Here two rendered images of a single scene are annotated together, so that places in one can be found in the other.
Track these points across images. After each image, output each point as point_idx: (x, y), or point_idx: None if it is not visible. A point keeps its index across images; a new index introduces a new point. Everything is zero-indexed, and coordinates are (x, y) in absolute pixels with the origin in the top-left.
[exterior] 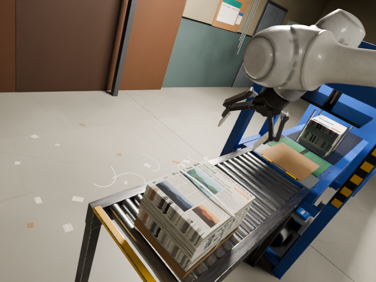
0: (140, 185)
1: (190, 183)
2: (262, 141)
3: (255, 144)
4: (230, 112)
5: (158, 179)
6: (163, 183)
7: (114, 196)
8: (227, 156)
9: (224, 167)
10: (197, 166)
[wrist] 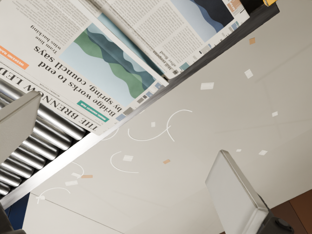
0: (193, 72)
1: (147, 49)
2: (4, 115)
3: (30, 113)
4: (257, 218)
5: (222, 38)
6: (215, 29)
7: (237, 35)
8: (22, 190)
9: (28, 166)
10: (123, 109)
